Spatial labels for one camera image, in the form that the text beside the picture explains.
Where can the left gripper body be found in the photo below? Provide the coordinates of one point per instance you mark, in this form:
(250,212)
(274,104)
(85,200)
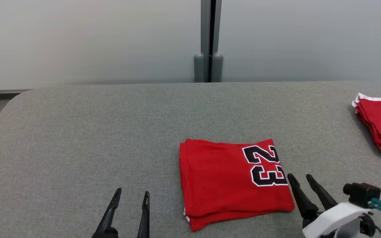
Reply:
(106,233)

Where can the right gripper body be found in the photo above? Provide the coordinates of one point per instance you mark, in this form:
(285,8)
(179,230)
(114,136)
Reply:
(309,220)

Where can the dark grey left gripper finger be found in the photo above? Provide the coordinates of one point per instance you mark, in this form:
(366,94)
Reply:
(112,210)
(145,218)

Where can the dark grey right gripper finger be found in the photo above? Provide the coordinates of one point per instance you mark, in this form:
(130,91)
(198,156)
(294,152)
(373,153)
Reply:
(322,195)
(304,203)

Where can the red white number 23 jersey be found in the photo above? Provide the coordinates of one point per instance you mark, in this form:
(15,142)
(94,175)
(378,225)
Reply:
(217,178)

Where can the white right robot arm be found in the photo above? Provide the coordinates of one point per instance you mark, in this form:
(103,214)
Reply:
(351,229)

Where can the vertical partition wall post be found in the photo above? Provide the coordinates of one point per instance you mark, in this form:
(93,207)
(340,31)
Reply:
(205,33)

